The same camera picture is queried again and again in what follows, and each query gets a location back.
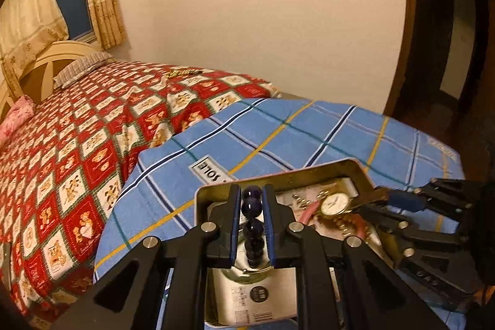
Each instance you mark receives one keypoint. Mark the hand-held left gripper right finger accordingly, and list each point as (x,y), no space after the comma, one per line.
(269,225)

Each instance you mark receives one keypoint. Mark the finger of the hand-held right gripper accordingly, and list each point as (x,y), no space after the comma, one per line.
(386,220)
(406,201)

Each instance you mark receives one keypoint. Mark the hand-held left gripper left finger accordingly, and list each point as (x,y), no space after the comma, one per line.
(234,225)

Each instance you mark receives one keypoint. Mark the pink bangle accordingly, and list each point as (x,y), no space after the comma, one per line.
(310,215)

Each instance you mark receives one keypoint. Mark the pink metal tin box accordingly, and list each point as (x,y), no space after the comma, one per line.
(309,179)

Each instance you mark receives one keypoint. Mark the white booklet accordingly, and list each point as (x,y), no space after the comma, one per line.
(251,299)

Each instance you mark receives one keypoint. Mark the blue plaid blanket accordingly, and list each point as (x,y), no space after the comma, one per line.
(270,133)

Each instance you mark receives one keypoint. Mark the red printed bedspread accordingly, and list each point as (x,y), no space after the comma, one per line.
(77,144)

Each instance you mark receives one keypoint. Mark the striped pillow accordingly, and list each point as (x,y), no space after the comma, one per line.
(81,69)

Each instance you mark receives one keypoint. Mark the pink pillow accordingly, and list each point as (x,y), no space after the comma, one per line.
(15,117)

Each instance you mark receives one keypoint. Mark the cream wooden headboard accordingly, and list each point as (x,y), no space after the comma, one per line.
(42,59)

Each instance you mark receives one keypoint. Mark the wide beige floral curtain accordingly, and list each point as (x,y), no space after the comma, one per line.
(27,13)

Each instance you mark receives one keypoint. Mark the brown wooden door frame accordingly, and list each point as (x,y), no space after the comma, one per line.
(406,5)

